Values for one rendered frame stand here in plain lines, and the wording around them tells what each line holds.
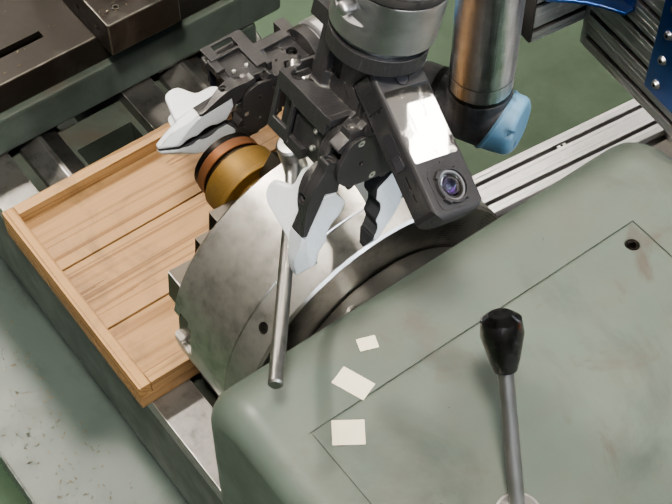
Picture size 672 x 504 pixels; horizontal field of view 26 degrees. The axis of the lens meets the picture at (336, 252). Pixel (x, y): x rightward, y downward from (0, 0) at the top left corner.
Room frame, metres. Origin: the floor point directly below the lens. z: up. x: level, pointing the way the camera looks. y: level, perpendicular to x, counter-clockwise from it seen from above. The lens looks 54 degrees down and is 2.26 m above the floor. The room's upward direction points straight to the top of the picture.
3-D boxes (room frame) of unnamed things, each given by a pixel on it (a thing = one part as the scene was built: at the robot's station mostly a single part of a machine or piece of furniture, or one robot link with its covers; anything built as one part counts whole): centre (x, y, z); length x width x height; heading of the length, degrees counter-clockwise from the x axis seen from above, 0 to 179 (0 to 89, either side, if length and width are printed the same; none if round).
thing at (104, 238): (1.02, 0.16, 0.88); 0.36 x 0.30 x 0.04; 127
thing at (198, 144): (1.03, 0.16, 1.06); 0.09 x 0.06 x 0.03; 127
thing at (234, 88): (1.04, 0.11, 1.10); 0.09 x 0.02 x 0.05; 127
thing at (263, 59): (1.10, 0.08, 1.08); 0.12 x 0.09 x 0.08; 127
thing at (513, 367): (0.56, -0.12, 1.38); 0.04 x 0.03 x 0.05; 37
